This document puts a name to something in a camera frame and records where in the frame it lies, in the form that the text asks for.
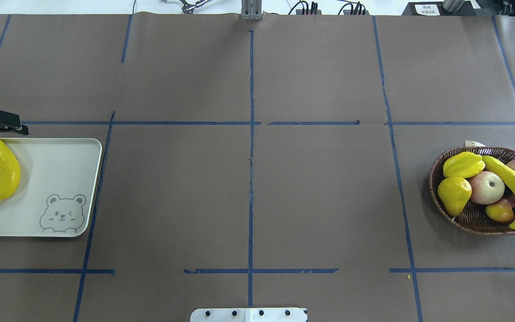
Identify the long yellow banana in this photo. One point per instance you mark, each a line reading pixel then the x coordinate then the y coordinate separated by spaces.
pixel 10 172

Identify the brown wicker basket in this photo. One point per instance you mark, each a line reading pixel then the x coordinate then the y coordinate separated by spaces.
pixel 473 218

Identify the orange mango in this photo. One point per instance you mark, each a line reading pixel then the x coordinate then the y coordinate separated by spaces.
pixel 501 211

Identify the pale peach fruit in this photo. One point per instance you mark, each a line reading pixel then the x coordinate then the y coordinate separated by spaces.
pixel 487 188

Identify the yellow pear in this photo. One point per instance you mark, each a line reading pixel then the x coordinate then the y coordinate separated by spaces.
pixel 454 192

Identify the yellow starfruit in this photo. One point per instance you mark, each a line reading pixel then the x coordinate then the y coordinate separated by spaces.
pixel 463 165

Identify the white bear tray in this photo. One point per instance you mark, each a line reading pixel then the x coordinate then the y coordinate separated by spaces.
pixel 55 194

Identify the white paper price tag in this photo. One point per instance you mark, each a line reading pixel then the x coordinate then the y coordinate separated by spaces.
pixel 471 143

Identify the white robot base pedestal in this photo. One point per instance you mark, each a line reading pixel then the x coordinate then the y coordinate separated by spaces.
pixel 276 314

